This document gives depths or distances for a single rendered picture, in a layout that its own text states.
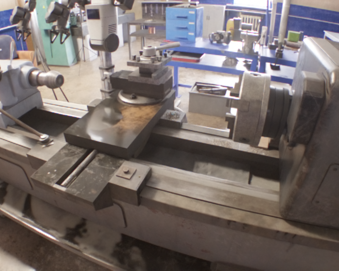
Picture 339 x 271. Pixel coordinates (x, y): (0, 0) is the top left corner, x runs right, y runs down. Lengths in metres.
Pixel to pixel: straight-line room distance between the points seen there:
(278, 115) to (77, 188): 0.70
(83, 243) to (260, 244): 0.83
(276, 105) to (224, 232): 0.48
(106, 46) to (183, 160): 1.15
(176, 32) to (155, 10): 2.49
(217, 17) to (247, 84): 6.80
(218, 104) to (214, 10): 4.91
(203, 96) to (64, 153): 2.16
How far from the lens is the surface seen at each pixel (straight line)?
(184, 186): 0.88
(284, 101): 0.79
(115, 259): 1.22
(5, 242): 2.05
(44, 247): 1.87
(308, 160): 0.68
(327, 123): 0.63
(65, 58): 5.35
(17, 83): 1.33
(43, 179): 0.95
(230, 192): 0.88
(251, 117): 0.74
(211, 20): 7.58
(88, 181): 0.88
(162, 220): 0.97
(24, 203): 1.61
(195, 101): 2.98
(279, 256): 1.01
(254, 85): 0.76
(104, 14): 1.91
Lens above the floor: 1.47
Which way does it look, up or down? 34 degrees down
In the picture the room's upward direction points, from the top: straight up
